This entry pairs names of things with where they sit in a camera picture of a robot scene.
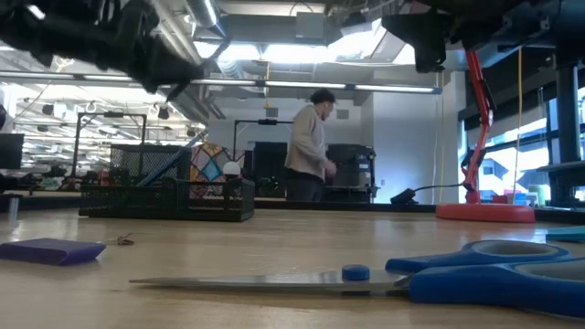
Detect black cabinet machine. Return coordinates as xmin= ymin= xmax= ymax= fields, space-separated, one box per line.
xmin=322 ymin=143 xmax=379 ymax=205

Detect red desk lamp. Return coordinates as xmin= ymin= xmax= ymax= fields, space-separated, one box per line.
xmin=435 ymin=48 xmax=537 ymax=224

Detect black background monitor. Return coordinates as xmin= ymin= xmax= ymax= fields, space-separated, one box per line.
xmin=0 ymin=132 xmax=26 ymax=171

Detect black lamp power plug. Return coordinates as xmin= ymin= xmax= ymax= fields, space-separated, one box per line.
xmin=388 ymin=186 xmax=418 ymax=206

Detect blue handled scissors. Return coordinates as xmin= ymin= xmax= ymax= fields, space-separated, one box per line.
xmin=129 ymin=239 xmax=585 ymax=320

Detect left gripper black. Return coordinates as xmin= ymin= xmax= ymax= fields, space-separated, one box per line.
xmin=122 ymin=27 xmax=206 ymax=92

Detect black aluminium table frame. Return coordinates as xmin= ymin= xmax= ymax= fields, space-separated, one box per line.
xmin=0 ymin=194 xmax=585 ymax=226

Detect black mesh desk organizer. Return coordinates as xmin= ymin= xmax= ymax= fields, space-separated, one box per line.
xmin=78 ymin=143 xmax=256 ymax=223

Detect black vertical post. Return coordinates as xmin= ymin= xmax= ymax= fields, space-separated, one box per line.
xmin=555 ymin=49 xmax=582 ymax=209

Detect small brown rubber band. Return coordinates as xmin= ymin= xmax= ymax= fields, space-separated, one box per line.
xmin=102 ymin=232 xmax=136 ymax=247

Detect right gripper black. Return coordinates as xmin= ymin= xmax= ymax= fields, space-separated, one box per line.
xmin=381 ymin=0 xmax=499 ymax=74

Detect teal sticky note pad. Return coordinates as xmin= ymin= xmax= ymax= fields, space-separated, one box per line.
xmin=545 ymin=226 xmax=585 ymax=244

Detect grey-blue pen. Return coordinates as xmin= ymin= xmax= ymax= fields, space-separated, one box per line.
xmin=135 ymin=131 xmax=206 ymax=188

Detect purple eraser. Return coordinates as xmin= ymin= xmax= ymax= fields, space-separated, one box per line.
xmin=0 ymin=237 xmax=108 ymax=267

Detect person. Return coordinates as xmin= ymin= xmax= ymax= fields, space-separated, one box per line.
xmin=283 ymin=89 xmax=338 ymax=203

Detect colourful patchwork panel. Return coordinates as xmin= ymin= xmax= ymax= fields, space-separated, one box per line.
xmin=189 ymin=142 xmax=247 ymax=184

